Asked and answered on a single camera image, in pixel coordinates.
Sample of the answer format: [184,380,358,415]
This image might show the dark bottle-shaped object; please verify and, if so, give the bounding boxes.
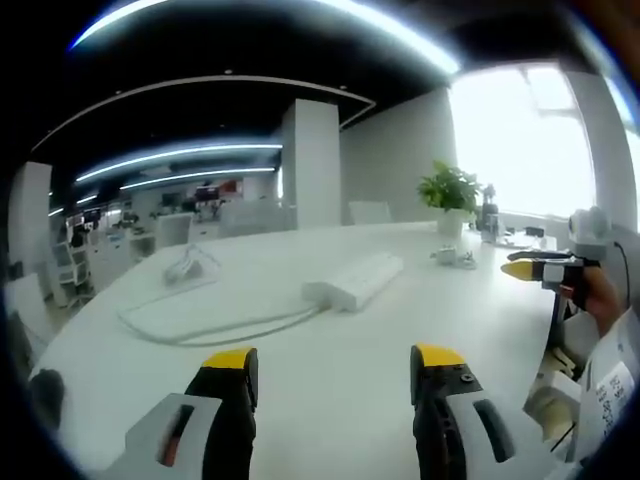
[478,183,502,245]

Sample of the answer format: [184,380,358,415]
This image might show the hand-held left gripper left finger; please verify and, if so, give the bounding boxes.
[107,346,260,480]

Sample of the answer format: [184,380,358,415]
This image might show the boxes under desk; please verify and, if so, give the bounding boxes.
[522,343,583,454]

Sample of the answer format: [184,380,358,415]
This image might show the thin black cable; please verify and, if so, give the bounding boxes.
[611,241,630,302]

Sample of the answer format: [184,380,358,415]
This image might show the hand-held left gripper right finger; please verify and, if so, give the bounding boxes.
[409,342,539,480]

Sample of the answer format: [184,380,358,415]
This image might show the dark blurry object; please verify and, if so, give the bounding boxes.
[28,368,67,432]

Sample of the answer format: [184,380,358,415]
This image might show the small white plug adapter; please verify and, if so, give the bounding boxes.
[430,244,477,270]

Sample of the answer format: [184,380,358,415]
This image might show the white swivel office chair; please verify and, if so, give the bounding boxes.
[48,238,97,307]

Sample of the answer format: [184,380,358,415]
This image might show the white power strip cable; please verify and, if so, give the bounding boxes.
[116,293,321,348]

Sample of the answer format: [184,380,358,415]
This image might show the person's right hand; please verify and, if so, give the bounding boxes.
[574,264,632,334]

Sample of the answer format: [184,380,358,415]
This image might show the long ceiling light strip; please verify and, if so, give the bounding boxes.
[68,0,462,77]

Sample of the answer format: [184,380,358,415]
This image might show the white desk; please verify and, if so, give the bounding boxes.
[28,218,559,480]

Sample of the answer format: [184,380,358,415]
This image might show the green plant in white pot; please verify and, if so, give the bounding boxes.
[416,159,484,237]

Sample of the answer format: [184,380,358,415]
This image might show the bright window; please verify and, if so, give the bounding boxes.
[448,63,597,217]

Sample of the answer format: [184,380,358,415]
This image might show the white power strip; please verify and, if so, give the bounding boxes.
[301,251,405,314]

